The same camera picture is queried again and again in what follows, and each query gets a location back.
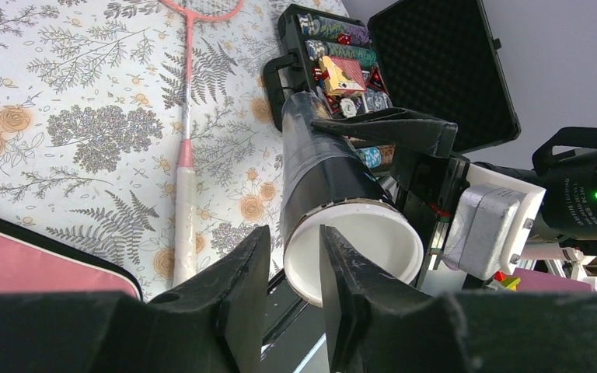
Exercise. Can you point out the black shuttlecock tube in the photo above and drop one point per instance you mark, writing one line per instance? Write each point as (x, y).
(326, 183)

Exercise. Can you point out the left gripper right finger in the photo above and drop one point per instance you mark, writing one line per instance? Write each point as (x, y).
(376, 323)

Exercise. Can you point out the right pink badminton racket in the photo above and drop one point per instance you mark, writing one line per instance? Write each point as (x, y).
(185, 252)

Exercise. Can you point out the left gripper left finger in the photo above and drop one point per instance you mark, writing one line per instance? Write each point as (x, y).
(213, 322)

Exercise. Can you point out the pink racket bag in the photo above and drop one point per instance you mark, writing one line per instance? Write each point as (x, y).
(33, 263)

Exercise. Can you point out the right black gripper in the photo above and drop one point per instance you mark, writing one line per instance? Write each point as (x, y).
(429, 184)

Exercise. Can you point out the white tube lid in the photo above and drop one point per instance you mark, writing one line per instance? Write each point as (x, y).
(360, 247)

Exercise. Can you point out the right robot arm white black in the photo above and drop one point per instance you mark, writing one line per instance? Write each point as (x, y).
(566, 166)

